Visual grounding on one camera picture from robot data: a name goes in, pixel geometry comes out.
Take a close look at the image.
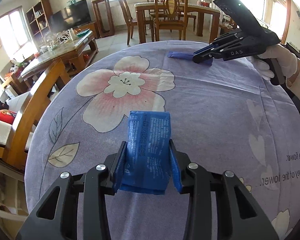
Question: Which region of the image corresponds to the blue snack wrapper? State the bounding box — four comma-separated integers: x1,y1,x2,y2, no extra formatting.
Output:
114,111,182,195

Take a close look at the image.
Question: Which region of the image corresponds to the right white gloved hand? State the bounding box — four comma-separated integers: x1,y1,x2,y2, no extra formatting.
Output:
247,44,300,83

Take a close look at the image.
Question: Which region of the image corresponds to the wooden dining chair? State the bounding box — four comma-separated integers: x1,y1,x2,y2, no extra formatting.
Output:
154,0,189,41

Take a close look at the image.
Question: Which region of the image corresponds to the purple floral tablecloth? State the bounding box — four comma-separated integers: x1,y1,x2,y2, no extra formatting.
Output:
17,41,300,239

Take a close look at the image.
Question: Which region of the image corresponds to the wooden dining table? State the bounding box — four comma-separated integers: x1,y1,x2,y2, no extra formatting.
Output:
134,0,221,45

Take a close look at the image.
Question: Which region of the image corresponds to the white open shelf unit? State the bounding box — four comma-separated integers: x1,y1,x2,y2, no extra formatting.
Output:
0,166,29,238

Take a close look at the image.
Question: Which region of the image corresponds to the tall wooden plant stand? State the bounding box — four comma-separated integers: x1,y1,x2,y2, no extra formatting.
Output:
92,0,115,38

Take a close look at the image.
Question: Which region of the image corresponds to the wooden sofa with cushions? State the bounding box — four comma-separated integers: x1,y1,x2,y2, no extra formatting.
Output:
0,60,70,171

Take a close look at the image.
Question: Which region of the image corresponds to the red pillow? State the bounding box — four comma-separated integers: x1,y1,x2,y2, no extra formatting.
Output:
0,109,17,125

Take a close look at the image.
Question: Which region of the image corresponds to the wooden coffee table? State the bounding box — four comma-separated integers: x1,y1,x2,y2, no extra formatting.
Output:
21,30,98,88

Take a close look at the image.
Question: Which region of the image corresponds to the black flat television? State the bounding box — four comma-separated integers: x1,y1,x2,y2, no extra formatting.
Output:
49,0,91,33

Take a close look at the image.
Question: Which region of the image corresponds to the wooden bookshelf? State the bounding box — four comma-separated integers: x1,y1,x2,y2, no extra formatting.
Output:
25,0,53,47

